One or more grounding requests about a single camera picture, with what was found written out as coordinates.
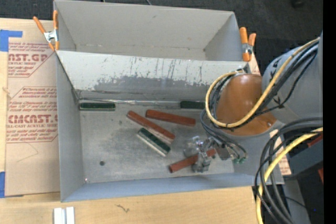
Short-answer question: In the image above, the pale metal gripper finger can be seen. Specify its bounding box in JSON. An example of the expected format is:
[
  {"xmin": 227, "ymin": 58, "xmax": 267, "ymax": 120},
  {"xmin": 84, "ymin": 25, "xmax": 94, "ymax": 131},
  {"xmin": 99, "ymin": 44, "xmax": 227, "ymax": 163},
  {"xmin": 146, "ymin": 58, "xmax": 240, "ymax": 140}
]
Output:
[
  {"xmin": 192, "ymin": 153, "xmax": 212, "ymax": 174},
  {"xmin": 183, "ymin": 135, "xmax": 206, "ymax": 157}
]

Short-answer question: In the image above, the red-brown block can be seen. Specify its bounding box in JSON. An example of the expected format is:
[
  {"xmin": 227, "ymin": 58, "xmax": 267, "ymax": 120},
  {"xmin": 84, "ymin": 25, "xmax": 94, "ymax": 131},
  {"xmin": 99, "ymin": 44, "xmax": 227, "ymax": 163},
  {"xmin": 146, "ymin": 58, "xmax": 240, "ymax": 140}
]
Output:
[
  {"xmin": 169, "ymin": 148, "xmax": 217, "ymax": 174},
  {"xmin": 126, "ymin": 110, "xmax": 176, "ymax": 143},
  {"xmin": 145, "ymin": 109, "xmax": 197, "ymax": 127}
]

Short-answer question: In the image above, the dark green flat block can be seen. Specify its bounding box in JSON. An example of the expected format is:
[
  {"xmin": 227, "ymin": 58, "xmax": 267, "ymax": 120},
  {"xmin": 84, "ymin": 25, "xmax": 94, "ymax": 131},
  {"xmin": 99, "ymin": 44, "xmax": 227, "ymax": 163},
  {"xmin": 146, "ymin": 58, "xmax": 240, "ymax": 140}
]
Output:
[
  {"xmin": 136, "ymin": 127, "xmax": 172, "ymax": 157},
  {"xmin": 180, "ymin": 100, "xmax": 206, "ymax": 110},
  {"xmin": 79, "ymin": 102, "xmax": 117, "ymax": 112}
]

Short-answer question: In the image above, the grey metal bin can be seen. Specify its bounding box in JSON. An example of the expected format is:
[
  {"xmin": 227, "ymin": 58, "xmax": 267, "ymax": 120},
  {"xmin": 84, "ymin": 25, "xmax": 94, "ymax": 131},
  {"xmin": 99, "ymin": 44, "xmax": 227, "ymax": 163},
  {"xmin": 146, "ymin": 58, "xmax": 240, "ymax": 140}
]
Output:
[{"xmin": 53, "ymin": 0, "xmax": 286, "ymax": 203}]

